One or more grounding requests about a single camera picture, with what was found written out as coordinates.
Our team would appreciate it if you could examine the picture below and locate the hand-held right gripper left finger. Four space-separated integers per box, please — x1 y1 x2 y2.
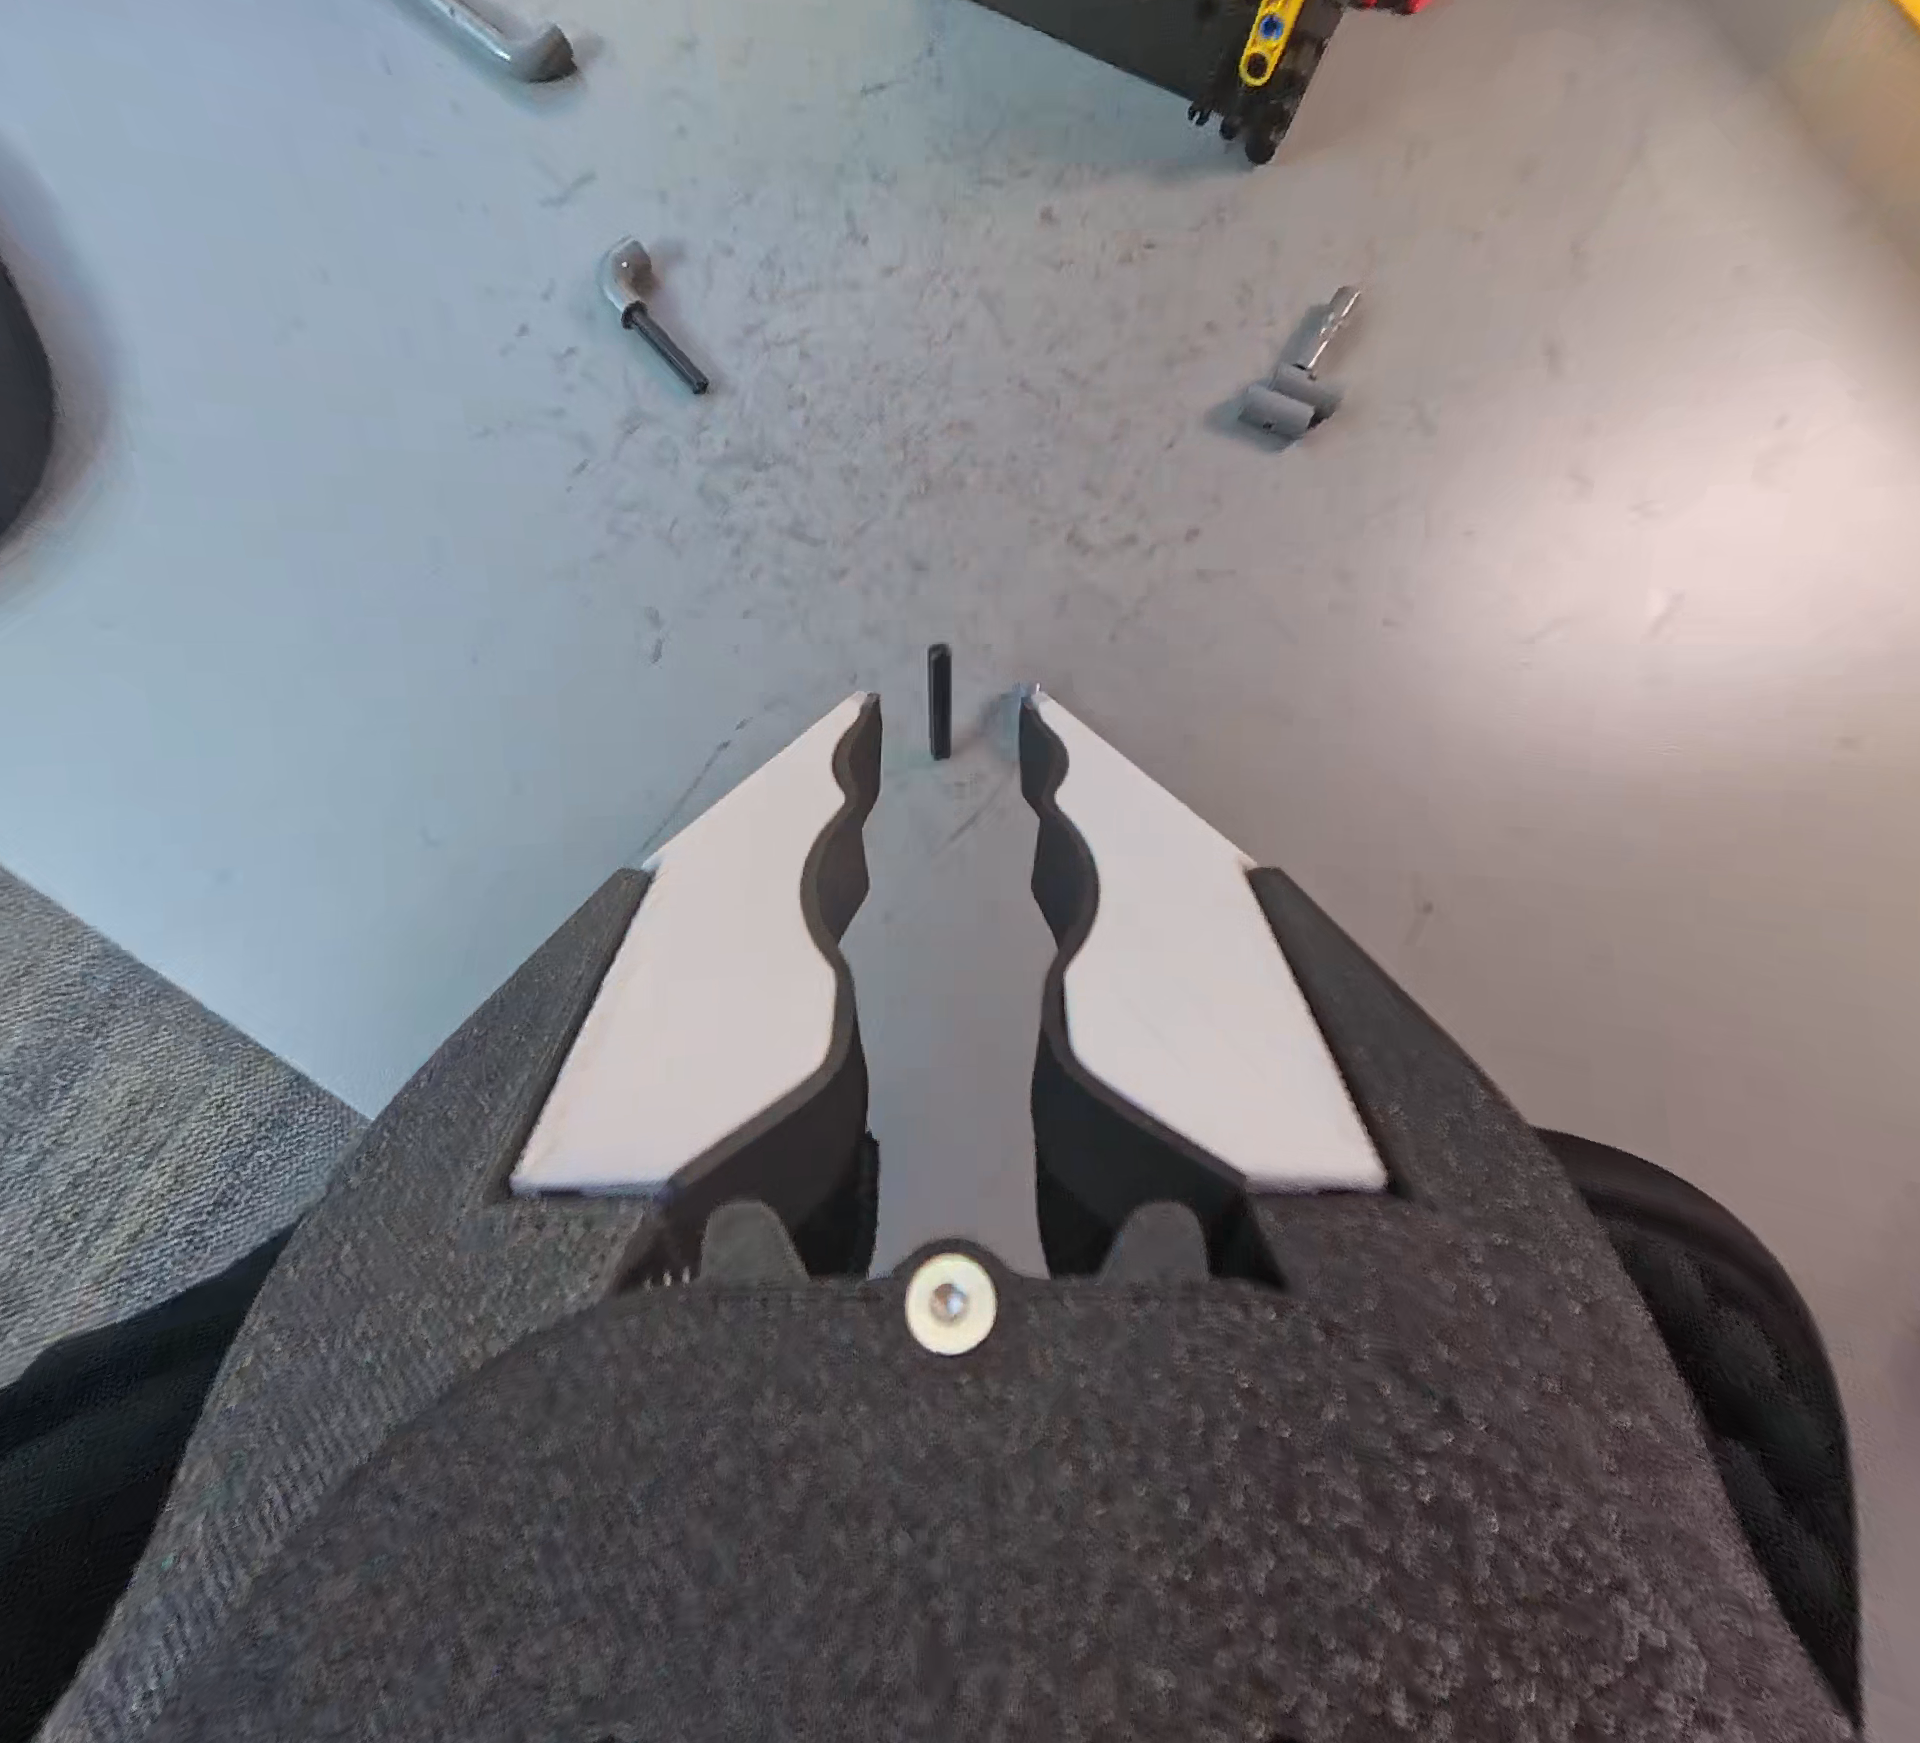
510 690 889 1280

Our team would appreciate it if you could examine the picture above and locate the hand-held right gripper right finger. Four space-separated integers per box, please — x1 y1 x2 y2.
1016 694 1392 1280

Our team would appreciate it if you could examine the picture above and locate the black mesh office chair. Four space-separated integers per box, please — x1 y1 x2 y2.
0 258 1867 1737

